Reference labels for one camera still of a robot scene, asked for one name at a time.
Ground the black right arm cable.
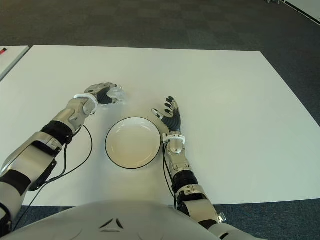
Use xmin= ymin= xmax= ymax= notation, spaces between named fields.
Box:
xmin=162 ymin=141 xmax=179 ymax=210

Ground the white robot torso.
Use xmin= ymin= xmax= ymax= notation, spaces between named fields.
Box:
xmin=0 ymin=199 xmax=251 ymax=240

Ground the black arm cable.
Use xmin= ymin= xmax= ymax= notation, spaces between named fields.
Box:
xmin=162 ymin=141 xmax=179 ymax=210
xmin=13 ymin=109 xmax=94 ymax=232

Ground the white left wrist camera ring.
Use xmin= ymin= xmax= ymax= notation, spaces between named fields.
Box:
xmin=73 ymin=92 xmax=99 ymax=107

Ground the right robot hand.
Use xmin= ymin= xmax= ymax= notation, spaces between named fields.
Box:
xmin=151 ymin=94 xmax=183 ymax=132

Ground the white plate black rim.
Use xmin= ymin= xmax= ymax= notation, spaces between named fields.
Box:
xmin=104 ymin=116 xmax=162 ymax=170

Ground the white wrist camera ring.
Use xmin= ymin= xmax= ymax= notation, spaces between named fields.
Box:
xmin=161 ymin=133 xmax=187 ymax=145
xmin=73 ymin=92 xmax=99 ymax=107

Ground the white right wrist camera ring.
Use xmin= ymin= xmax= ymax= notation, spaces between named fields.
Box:
xmin=161 ymin=133 xmax=187 ymax=145

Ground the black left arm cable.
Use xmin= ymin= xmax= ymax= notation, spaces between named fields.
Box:
xmin=13 ymin=109 xmax=94 ymax=232

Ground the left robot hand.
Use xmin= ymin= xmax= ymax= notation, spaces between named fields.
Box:
xmin=83 ymin=82 xmax=124 ymax=106

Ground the white side table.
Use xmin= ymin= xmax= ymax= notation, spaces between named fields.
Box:
xmin=0 ymin=45 xmax=30 ymax=82

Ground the clear water bottle blue cap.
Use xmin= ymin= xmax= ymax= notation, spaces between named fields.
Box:
xmin=106 ymin=84 xmax=127 ymax=105

